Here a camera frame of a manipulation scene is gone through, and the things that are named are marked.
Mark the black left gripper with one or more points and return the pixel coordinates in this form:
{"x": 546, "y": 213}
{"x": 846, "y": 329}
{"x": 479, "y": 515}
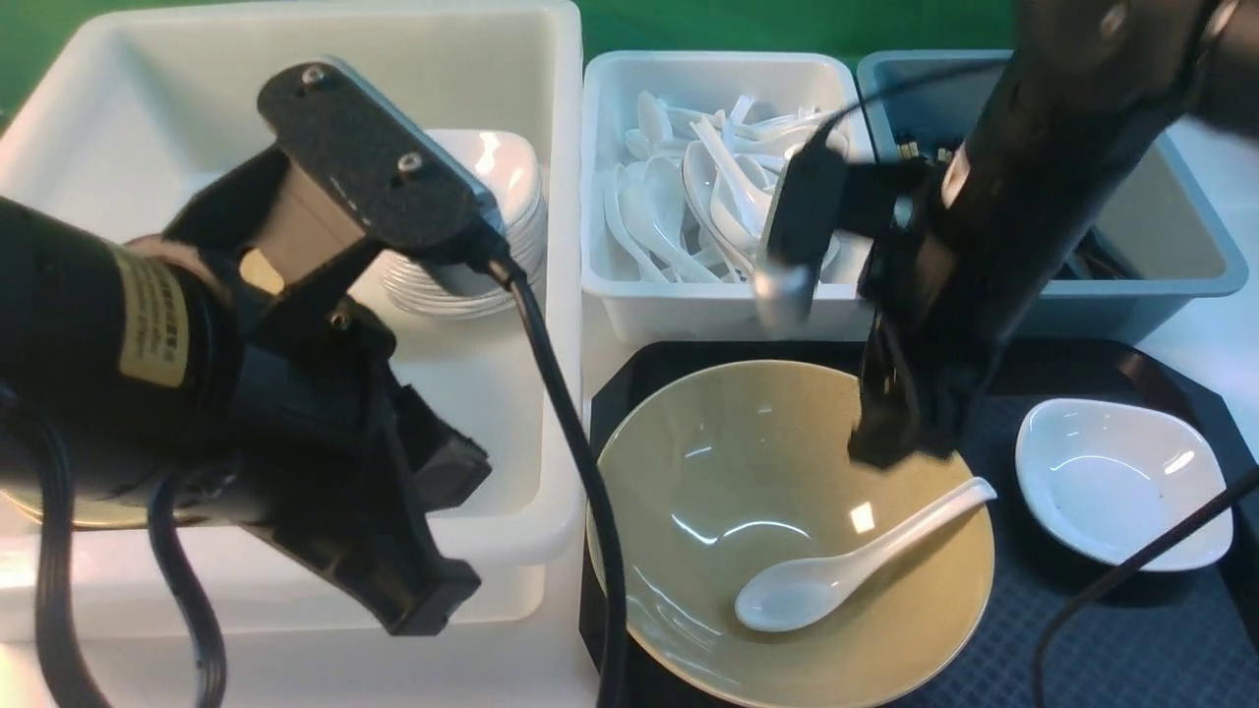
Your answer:
{"x": 334, "y": 463}

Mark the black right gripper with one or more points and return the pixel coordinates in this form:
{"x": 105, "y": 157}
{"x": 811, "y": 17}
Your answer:
{"x": 947, "y": 291}

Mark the yellow-green noodle bowl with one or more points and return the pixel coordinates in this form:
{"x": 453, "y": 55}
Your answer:
{"x": 725, "y": 472}

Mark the white ceramic soup spoon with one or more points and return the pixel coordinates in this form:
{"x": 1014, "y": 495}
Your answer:
{"x": 796, "y": 593}

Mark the white square sauce dish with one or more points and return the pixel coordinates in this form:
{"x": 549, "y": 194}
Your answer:
{"x": 1105, "y": 479}

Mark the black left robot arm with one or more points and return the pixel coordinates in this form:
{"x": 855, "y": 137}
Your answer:
{"x": 110, "y": 344}

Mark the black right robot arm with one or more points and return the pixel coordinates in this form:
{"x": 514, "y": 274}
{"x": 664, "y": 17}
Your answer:
{"x": 1088, "y": 89}

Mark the stack of white sauce dishes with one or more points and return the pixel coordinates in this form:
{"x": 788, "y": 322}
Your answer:
{"x": 465, "y": 294}

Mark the white soup spoon centre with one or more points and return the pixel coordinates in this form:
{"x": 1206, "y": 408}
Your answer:
{"x": 748, "y": 204}

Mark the bundle of black chopsticks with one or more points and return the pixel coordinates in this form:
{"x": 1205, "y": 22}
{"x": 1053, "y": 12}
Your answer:
{"x": 927, "y": 152}

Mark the blue-grey chopstick bin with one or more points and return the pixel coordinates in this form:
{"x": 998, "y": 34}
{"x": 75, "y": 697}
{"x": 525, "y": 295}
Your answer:
{"x": 1157, "y": 226}

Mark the white soup spoon left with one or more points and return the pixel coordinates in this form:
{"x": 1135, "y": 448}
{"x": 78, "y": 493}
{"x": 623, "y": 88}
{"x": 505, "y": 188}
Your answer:
{"x": 652, "y": 204}

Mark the white plastic spoon bin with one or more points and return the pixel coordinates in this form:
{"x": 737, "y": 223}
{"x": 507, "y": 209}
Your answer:
{"x": 778, "y": 82}

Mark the green backdrop cloth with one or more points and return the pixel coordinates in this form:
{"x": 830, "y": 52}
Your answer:
{"x": 33, "y": 32}

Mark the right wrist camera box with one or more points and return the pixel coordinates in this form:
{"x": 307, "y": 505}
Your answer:
{"x": 820, "y": 197}

